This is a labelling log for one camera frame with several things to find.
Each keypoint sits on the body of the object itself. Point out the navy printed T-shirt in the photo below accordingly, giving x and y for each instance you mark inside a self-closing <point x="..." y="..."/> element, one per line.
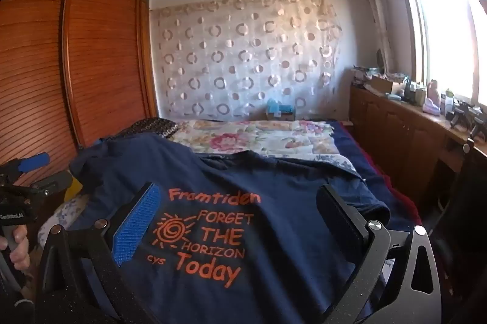
<point x="228" y="187"/>

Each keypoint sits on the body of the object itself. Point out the circle-patterned wall curtain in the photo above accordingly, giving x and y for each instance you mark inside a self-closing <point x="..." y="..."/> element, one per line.
<point x="236" y="57"/>

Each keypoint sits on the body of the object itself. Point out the pink floral quilt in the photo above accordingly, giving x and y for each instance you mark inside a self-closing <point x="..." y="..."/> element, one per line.
<point x="247" y="137"/>

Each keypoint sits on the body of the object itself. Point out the pile of papers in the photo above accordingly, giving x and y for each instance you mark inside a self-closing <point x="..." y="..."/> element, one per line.
<point x="363" y="74"/>

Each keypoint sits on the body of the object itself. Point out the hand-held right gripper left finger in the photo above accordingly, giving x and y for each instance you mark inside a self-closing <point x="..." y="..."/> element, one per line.
<point x="133" y="229"/>

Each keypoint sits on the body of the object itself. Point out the white window curtain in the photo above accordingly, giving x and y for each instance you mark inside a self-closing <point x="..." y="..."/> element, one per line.
<point x="374" y="4"/>

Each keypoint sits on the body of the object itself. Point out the yellow cloth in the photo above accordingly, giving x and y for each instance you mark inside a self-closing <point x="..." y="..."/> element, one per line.
<point x="74" y="190"/>

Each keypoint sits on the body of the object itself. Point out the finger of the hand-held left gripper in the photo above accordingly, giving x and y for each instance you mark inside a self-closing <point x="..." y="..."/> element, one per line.
<point x="57" y="181"/>
<point x="34" y="162"/>

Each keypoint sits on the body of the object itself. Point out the window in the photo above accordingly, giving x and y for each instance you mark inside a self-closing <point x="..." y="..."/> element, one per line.
<point x="445" y="23"/>

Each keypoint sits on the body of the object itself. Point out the pink figurine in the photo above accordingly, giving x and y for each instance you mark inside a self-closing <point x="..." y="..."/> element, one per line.
<point x="432" y="99"/>

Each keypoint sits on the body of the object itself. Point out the long wooden cabinet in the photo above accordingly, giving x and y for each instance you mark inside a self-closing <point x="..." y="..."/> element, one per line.
<point x="395" y="126"/>

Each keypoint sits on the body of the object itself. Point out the blue floral bed sheet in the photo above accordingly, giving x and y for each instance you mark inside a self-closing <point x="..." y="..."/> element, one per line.
<point x="64" y="213"/>

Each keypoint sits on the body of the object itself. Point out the small black tripod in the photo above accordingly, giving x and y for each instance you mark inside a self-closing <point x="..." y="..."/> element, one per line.
<point x="479" y="126"/>
<point x="460" y="114"/>

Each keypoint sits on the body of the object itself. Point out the navy blanket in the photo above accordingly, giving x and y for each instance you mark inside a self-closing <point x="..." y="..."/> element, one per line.
<point x="376" y="175"/>

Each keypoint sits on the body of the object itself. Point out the open cardboard box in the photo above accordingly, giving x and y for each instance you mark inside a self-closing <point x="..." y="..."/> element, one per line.
<point x="382" y="83"/>

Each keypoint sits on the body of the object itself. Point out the white bottle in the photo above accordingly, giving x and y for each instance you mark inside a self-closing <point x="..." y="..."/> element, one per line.
<point x="448" y="103"/>

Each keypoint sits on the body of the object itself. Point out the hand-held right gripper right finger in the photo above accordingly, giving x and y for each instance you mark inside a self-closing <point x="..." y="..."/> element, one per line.
<point x="338" y="225"/>

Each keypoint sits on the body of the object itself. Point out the person's left hand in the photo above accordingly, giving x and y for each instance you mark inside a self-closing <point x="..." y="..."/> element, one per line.
<point x="19" y="251"/>

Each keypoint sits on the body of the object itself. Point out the dark medallion-patterned folded cloth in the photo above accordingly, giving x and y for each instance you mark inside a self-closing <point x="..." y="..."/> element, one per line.
<point x="152" y="126"/>

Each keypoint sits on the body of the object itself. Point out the dark chair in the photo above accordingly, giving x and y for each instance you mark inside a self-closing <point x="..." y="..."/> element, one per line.
<point x="464" y="202"/>

